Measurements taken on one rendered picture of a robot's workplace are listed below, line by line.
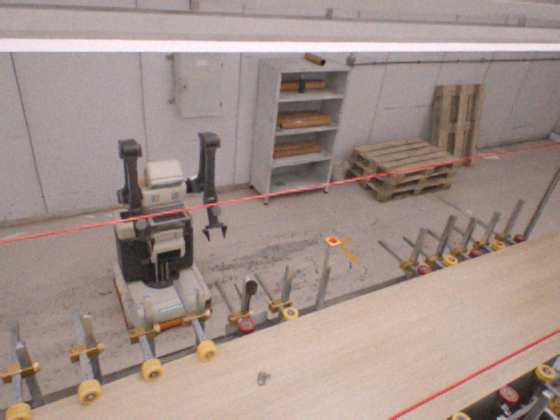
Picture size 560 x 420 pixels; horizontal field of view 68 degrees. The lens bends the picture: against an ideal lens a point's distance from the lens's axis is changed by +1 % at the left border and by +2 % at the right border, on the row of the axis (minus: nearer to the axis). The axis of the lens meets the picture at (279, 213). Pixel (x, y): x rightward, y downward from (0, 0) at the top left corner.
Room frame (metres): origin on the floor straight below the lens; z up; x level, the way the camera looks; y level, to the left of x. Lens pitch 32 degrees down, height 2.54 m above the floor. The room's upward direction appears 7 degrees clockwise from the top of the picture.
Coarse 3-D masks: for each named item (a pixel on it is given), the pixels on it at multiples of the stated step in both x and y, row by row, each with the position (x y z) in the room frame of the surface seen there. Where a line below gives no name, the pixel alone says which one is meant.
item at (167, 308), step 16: (192, 272) 2.52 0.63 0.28; (128, 288) 2.26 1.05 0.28; (144, 288) 2.28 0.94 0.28; (160, 288) 2.29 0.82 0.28; (192, 288) 2.34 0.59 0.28; (208, 288) 2.38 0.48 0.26; (160, 304) 2.14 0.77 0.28; (176, 304) 2.17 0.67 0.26; (192, 304) 2.23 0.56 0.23; (208, 304) 2.29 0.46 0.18; (128, 320) 2.01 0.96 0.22; (160, 320) 2.10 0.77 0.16; (176, 320) 2.16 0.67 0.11
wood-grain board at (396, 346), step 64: (512, 256) 2.42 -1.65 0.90; (320, 320) 1.58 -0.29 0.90; (384, 320) 1.64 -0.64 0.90; (448, 320) 1.71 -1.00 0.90; (512, 320) 1.77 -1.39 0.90; (128, 384) 1.08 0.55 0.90; (192, 384) 1.11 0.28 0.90; (256, 384) 1.15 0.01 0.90; (320, 384) 1.19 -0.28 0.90; (384, 384) 1.24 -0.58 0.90; (448, 384) 1.29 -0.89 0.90
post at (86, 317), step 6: (84, 318) 1.18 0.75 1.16; (90, 318) 1.19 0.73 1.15; (84, 324) 1.17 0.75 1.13; (90, 324) 1.19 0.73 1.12; (84, 330) 1.17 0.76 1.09; (90, 330) 1.18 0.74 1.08; (90, 336) 1.18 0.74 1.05; (90, 342) 1.18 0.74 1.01; (90, 348) 1.18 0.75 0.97; (90, 360) 1.17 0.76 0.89; (96, 360) 1.18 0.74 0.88; (96, 366) 1.18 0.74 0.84; (96, 372) 1.18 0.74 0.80; (96, 378) 1.18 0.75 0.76; (102, 378) 1.19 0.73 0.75
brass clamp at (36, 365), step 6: (36, 360) 1.09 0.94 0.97; (6, 366) 1.04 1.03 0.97; (12, 366) 1.04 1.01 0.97; (18, 366) 1.05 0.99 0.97; (36, 366) 1.06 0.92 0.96; (12, 372) 1.02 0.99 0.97; (18, 372) 1.02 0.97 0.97; (24, 372) 1.03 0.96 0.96; (30, 372) 1.04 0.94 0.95; (36, 372) 1.05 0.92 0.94; (6, 378) 1.00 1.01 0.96; (6, 384) 1.00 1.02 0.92
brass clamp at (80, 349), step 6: (96, 342) 1.21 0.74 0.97; (102, 342) 1.22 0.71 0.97; (78, 348) 1.17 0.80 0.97; (84, 348) 1.17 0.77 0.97; (96, 348) 1.18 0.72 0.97; (102, 348) 1.20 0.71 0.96; (72, 354) 1.14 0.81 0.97; (78, 354) 1.14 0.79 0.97; (90, 354) 1.17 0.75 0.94; (96, 354) 1.18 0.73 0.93; (72, 360) 1.13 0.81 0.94; (78, 360) 1.14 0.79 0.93
